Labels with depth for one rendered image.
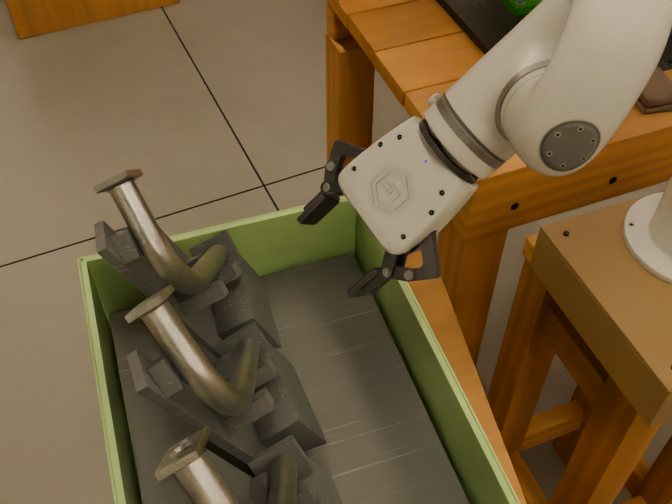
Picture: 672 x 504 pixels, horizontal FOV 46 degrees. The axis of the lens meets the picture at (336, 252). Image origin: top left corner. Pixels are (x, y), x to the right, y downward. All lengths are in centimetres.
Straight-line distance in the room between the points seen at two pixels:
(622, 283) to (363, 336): 37
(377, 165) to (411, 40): 91
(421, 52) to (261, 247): 60
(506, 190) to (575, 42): 76
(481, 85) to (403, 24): 99
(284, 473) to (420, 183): 36
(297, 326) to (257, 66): 204
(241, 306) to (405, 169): 43
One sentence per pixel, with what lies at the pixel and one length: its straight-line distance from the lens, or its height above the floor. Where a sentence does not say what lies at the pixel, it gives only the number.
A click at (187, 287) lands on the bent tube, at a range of 93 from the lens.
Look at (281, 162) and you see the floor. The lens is 267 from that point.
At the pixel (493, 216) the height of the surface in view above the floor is 80.
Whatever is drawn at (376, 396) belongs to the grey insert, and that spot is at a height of 85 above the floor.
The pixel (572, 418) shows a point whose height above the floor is 24.
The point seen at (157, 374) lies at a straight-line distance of 79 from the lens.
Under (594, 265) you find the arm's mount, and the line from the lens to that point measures 116.
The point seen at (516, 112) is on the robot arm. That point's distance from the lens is 65.
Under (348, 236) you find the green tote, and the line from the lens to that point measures 122.
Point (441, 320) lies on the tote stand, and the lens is 124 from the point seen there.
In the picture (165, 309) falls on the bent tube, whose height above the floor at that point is 117.
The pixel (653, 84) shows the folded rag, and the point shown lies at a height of 93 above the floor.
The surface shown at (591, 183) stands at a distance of 148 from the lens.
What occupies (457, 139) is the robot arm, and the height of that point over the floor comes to 133.
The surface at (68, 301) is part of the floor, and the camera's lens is 238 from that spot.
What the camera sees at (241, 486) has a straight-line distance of 89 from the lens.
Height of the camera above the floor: 178
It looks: 48 degrees down
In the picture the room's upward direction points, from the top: straight up
